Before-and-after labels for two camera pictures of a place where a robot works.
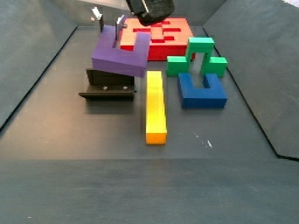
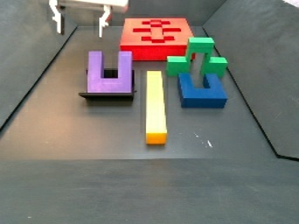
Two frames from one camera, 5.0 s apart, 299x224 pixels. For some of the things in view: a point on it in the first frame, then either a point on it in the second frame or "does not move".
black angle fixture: x=107 y=85 does not move
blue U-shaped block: x=207 y=97 does not move
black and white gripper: x=152 y=10 -> x=116 y=5
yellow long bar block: x=156 y=129 does not move
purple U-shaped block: x=121 y=62 -> x=99 y=84
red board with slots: x=168 y=37 does not move
